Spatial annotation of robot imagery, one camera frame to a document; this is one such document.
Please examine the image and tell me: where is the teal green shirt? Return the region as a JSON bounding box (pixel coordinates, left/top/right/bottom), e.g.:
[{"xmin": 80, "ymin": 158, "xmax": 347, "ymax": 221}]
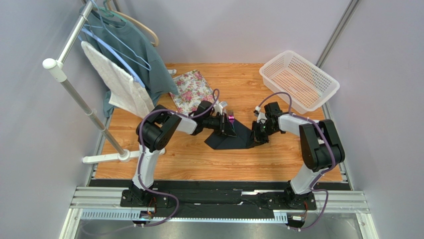
[{"xmin": 83, "ymin": 9, "xmax": 178, "ymax": 106}]

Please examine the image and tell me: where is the green clothes hanger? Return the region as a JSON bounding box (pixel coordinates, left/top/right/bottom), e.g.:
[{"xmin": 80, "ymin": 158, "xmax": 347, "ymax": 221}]
[{"xmin": 98, "ymin": 0, "xmax": 128, "ymax": 22}]

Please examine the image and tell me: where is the floral cloth mat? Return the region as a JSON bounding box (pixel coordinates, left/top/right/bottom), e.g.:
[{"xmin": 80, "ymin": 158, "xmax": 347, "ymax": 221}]
[{"xmin": 170, "ymin": 70, "xmax": 214, "ymax": 115}]

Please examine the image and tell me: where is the wooden clothes hanger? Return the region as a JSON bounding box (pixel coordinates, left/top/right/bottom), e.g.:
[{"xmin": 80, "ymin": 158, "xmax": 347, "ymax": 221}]
[{"xmin": 121, "ymin": 12, "xmax": 160, "ymax": 47}]

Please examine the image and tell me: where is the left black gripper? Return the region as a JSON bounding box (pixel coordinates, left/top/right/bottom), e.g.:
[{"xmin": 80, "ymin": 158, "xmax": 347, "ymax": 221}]
[{"xmin": 203, "ymin": 113, "xmax": 237, "ymax": 137}]

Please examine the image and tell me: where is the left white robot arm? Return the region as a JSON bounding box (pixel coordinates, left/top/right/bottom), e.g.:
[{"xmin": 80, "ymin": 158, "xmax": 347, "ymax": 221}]
[{"xmin": 120, "ymin": 101, "xmax": 237, "ymax": 207}]

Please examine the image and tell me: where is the blue clothes hanger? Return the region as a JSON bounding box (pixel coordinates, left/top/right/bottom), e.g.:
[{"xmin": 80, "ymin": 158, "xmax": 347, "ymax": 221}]
[{"xmin": 82, "ymin": 28, "xmax": 145, "ymax": 88}]

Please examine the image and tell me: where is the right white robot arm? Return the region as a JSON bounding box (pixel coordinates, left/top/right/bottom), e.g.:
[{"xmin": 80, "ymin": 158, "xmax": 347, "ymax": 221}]
[{"xmin": 248, "ymin": 102, "xmax": 345, "ymax": 209}]

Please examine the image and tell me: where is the black paper napkin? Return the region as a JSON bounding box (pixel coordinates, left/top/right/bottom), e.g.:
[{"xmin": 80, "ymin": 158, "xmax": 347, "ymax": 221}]
[{"xmin": 205, "ymin": 120, "xmax": 264, "ymax": 150}]

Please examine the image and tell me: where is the white plastic basket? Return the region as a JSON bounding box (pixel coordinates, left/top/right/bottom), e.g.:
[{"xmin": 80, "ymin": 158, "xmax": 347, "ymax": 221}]
[{"xmin": 259, "ymin": 50, "xmax": 340, "ymax": 115}]

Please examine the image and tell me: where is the white towel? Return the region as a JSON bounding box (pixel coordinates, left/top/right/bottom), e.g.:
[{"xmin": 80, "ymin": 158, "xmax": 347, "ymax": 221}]
[{"xmin": 81, "ymin": 41, "xmax": 155, "ymax": 118}]

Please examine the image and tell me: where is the white clothes rack stand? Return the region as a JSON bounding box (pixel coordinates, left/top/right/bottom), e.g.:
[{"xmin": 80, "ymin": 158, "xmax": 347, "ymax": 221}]
[{"xmin": 42, "ymin": 0, "xmax": 176, "ymax": 164}]

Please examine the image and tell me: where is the iridescent fork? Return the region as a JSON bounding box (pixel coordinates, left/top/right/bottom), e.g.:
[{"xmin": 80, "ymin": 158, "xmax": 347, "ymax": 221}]
[{"xmin": 227, "ymin": 110, "xmax": 235, "ymax": 125}]

